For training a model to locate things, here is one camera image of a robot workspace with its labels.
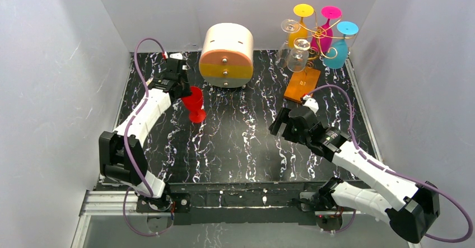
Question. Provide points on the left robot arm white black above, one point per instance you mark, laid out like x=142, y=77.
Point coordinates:
x=121, y=153

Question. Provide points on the gold wire glass rack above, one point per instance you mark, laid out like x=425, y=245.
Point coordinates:
x=336, y=35

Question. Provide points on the red wine glass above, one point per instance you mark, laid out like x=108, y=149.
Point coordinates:
x=194, y=104

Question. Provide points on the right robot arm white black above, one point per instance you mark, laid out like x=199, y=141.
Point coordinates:
x=408, y=208

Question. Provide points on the wooden rack base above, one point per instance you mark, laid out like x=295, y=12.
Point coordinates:
x=300, y=84

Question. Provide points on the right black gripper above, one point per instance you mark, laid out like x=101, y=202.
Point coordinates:
x=288, y=126

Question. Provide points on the magenta wine glass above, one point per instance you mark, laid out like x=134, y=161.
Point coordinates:
x=322, y=42

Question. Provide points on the yellow wine glass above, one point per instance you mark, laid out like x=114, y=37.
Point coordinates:
x=302, y=10

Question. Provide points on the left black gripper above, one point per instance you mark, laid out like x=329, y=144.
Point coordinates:
x=181, y=89

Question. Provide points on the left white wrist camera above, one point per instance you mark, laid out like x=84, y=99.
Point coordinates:
x=172, y=56

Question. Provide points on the clear wine glass rear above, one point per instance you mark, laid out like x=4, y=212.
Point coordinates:
x=290, y=27

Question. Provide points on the clear wine glass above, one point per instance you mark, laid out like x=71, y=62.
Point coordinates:
x=290, y=27
x=297, y=58

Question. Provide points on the round pastel drawer cabinet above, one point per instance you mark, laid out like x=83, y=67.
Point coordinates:
x=226, y=59

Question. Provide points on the black front mounting rail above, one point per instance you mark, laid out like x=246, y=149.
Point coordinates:
x=267, y=202

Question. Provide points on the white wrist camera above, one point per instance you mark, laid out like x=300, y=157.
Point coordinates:
x=172, y=56
x=309, y=102

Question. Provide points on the clear wine glass front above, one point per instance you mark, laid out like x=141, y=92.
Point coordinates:
x=297, y=58

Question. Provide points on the blue wine glass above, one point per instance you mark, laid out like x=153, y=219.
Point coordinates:
x=338, y=51

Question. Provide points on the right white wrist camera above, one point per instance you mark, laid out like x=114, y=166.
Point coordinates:
x=309, y=102

